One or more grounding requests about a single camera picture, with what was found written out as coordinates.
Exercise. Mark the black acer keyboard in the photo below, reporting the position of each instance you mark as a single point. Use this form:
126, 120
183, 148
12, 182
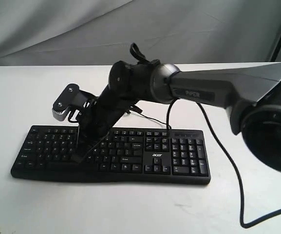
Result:
175, 156

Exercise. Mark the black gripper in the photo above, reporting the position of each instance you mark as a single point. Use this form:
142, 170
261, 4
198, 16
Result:
96, 120

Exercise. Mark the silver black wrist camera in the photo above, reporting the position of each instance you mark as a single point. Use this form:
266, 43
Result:
70, 100

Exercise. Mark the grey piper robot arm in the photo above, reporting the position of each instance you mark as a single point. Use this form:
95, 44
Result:
251, 97

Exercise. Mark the grey backdrop cloth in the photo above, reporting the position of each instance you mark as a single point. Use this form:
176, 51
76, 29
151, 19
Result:
100, 32

